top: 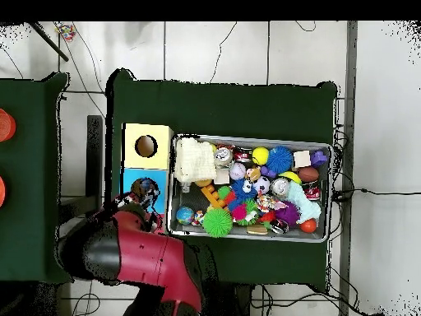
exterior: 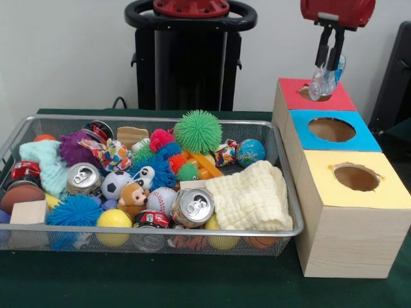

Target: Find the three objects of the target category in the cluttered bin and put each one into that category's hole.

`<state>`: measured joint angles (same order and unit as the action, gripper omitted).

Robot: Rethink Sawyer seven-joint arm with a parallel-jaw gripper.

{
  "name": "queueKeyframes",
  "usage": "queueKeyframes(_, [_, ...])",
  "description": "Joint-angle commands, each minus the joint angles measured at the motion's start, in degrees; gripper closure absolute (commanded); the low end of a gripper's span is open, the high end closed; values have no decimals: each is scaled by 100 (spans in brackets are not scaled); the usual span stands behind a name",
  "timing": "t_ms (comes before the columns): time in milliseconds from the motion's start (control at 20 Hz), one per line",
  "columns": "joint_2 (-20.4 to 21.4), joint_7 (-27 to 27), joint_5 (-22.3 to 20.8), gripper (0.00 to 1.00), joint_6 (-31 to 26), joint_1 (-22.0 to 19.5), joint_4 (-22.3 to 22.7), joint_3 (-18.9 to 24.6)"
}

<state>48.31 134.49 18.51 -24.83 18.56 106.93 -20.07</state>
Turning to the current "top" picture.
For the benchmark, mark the cream waffle cloth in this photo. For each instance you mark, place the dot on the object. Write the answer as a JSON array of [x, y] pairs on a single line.
[[194, 161]]

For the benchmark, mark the crushed clear plastic bottle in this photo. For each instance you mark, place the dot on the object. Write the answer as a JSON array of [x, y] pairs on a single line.
[[146, 186], [185, 188]]

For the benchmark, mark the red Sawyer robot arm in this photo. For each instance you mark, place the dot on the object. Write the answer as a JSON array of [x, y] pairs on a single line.
[[148, 260]]

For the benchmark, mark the wooden box with three holes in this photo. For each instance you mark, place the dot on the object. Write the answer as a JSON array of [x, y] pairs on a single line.
[[154, 131]]

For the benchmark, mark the opened silver drink can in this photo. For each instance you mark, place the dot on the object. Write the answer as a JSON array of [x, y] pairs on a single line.
[[223, 156]]

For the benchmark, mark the white baseball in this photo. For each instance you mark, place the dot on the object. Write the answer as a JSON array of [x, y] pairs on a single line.
[[237, 171]]

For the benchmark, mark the orange plush toy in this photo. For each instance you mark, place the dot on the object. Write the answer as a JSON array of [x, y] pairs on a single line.
[[252, 174]]

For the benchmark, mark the green spiky rubber ball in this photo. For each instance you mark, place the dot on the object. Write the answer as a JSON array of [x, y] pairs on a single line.
[[217, 223]]

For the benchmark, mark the blue spiky ball with eyes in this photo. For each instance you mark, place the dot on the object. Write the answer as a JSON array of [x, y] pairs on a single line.
[[279, 158]]

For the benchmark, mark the purple spiky rubber ball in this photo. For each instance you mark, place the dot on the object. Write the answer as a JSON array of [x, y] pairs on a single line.
[[287, 213]]

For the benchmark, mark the plain wooden block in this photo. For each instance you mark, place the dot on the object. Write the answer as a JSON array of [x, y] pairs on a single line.
[[301, 158]]

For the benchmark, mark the mint knitted cloth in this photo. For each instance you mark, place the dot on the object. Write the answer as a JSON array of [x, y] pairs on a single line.
[[304, 200]]

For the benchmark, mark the brown toy football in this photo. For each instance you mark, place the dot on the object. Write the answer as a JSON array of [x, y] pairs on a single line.
[[308, 174]]

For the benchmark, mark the black upright panel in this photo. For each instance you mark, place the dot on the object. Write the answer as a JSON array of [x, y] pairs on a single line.
[[94, 164]]

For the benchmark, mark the side table with green cloth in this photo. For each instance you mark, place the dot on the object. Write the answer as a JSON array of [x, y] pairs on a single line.
[[29, 148]]

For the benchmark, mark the bag of colourful beads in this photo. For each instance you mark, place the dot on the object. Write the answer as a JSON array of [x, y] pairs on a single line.
[[67, 33]]

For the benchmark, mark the black rod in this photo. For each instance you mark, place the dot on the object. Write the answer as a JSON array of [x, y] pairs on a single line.
[[49, 42]]

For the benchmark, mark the orange ball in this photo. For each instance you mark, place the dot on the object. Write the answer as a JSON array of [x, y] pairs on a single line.
[[1, 191]]

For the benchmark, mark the orange ridged cup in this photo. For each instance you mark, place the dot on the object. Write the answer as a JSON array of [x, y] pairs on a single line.
[[6, 125]]

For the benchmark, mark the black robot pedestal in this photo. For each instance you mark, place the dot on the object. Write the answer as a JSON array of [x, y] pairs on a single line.
[[236, 302]]

